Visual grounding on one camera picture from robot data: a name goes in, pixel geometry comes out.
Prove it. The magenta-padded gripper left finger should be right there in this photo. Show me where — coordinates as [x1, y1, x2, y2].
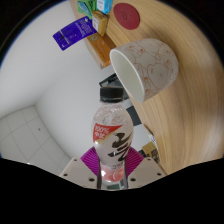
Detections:
[59, 146, 102, 190]

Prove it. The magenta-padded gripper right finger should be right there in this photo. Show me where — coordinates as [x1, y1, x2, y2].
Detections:
[123, 146, 166, 190]

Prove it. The clear black-capped drink bottle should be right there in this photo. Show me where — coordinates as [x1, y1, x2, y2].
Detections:
[90, 86, 134, 190]

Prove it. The tan cardboard box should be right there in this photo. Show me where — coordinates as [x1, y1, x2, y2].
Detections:
[141, 141, 157, 156]

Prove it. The white patterned ceramic cup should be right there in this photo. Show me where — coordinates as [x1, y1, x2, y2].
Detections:
[109, 37, 180, 104]

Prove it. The orange-brown cardboard box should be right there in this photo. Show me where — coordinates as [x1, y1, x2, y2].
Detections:
[87, 32, 118, 69]

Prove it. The purple standing pouch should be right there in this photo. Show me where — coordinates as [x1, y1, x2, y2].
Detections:
[52, 15, 98, 52]

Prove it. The small yellow box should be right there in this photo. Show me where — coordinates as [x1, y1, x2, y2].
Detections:
[91, 9, 109, 37]

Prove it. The flat round red coaster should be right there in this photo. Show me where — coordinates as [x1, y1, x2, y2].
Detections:
[112, 2, 141, 31]

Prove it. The green flat box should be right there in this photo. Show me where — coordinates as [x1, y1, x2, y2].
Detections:
[76, 0, 98, 16]

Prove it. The small blue box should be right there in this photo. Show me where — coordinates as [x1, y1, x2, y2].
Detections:
[96, 0, 114, 15]

